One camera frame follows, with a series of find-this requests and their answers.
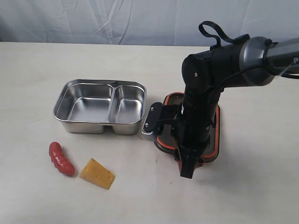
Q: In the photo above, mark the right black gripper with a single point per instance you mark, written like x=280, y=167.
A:
x=194, y=122

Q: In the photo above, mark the dark transparent lid orange seal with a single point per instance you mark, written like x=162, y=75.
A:
x=166, y=143

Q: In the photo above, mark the yellow toy cheese wedge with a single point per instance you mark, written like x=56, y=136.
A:
x=97, y=174

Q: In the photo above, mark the red toy sausage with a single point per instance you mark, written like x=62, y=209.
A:
x=60, y=161

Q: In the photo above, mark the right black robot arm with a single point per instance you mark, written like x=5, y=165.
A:
x=254, y=62

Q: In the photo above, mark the stainless steel lunch box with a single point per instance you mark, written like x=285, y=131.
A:
x=91, y=105

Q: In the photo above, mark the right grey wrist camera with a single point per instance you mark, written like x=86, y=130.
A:
x=158, y=116

